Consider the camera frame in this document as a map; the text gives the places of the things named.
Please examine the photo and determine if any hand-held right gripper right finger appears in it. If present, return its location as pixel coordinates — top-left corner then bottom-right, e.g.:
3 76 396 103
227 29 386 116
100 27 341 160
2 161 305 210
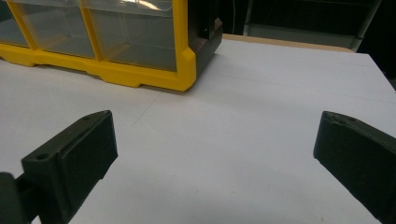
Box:
313 110 396 224

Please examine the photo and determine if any yellow black drawer organizer cabinet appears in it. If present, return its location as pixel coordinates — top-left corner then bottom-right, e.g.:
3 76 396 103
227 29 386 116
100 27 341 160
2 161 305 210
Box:
0 0 224 92

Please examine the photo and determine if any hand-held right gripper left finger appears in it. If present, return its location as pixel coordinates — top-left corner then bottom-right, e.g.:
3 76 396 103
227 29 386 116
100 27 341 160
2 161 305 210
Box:
21 109 119 224

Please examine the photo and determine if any clear plastic drawer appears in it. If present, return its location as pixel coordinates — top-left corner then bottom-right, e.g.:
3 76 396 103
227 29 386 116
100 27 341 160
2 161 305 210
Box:
7 0 96 59
81 0 177 73
0 0 30 49

